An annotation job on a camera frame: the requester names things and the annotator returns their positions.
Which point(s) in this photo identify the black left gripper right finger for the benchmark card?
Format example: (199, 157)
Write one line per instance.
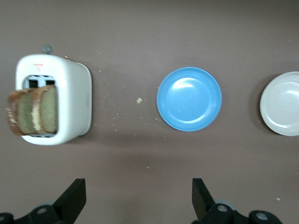
(201, 200)

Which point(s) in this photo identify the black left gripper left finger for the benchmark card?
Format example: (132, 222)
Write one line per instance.
(70, 203)

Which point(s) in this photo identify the brown bread slice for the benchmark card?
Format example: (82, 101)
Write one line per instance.
(19, 114)
(47, 109)

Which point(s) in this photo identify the blue plate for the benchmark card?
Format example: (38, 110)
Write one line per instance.
(189, 99)

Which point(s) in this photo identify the beige plate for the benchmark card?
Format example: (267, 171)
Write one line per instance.
(282, 105)

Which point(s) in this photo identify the white two-slot toaster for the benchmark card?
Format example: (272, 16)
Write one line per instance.
(72, 98)

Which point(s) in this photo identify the small bread crumb chunk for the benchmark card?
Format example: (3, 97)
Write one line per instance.
(139, 100)

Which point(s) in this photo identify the brown table cover sheet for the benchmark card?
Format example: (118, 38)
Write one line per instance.
(149, 35)

